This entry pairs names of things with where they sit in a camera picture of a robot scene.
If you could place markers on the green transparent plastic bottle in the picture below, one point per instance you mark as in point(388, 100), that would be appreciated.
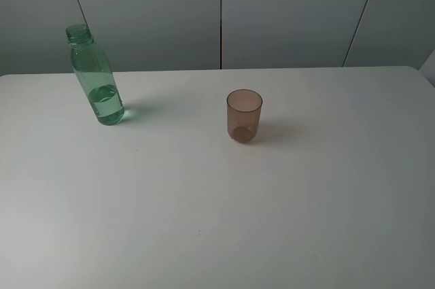
point(92, 68)

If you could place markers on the pink transparent plastic cup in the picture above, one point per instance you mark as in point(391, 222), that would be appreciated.
point(243, 114)

